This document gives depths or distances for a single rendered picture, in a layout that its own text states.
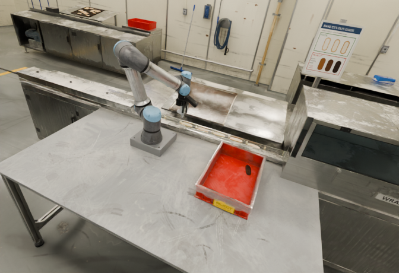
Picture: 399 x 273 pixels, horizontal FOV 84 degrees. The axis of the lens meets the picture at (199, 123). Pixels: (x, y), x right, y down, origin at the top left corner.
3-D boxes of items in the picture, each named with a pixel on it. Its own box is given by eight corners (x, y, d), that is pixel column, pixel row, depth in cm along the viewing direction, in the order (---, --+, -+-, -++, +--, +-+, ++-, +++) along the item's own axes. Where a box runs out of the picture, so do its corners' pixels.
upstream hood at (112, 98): (18, 78, 215) (16, 70, 211) (36, 73, 230) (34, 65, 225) (130, 114, 187) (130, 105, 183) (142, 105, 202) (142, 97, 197)
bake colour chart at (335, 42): (301, 73, 203) (322, 19, 179) (301, 72, 203) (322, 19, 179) (339, 81, 198) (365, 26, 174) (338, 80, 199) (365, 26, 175)
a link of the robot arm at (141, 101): (143, 124, 155) (116, 48, 120) (136, 114, 166) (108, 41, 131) (158, 117, 160) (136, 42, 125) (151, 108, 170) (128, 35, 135)
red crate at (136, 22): (127, 25, 473) (127, 19, 466) (136, 24, 503) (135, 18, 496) (149, 30, 465) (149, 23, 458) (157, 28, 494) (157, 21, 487)
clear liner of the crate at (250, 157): (191, 197, 126) (193, 185, 121) (218, 150, 165) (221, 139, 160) (248, 222, 117) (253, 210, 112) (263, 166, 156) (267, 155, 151)
